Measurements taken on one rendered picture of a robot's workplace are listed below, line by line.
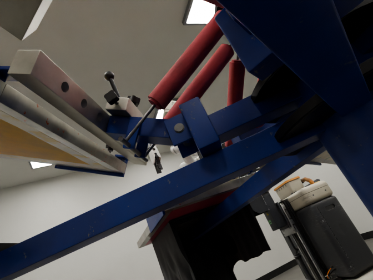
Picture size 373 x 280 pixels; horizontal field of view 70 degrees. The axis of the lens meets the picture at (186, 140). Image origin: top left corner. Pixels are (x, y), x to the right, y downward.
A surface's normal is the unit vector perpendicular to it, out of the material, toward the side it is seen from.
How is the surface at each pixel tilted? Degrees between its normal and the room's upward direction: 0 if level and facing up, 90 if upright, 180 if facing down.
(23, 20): 148
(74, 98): 122
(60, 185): 90
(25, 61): 90
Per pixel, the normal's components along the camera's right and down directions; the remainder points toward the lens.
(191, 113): -0.20, -0.36
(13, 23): -0.02, 0.65
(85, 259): 0.28, -0.52
